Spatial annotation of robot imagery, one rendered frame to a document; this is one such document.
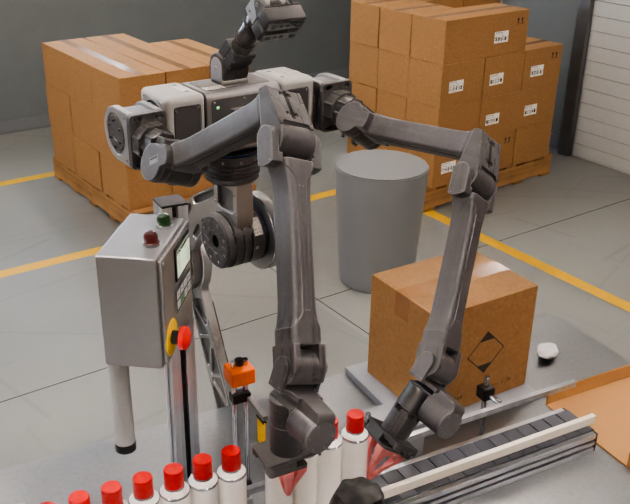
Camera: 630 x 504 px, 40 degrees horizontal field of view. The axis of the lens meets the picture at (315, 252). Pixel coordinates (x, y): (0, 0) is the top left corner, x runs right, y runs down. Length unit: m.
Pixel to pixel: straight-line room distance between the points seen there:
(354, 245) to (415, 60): 1.45
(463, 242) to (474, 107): 3.74
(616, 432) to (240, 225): 0.99
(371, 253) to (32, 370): 1.64
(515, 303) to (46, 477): 1.08
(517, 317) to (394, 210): 2.15
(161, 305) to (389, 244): 2.96
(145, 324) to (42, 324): 2.89
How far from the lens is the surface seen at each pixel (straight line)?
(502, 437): 1.96
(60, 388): 3.76
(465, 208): 1.75
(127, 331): 1.37
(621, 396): 2.26
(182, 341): 1.37
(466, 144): 1.81
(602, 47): 6.41
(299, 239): 1.43
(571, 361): 2.37
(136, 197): 5.01
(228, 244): 2.12
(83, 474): 1.94
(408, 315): 1.97
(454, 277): 1.71
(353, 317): 4.16
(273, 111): 1.49
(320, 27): 8.22
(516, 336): 2.10
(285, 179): 1.46
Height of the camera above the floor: 2.03
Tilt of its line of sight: 25 degrees down
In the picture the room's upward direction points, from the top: 1 degrees clockwise
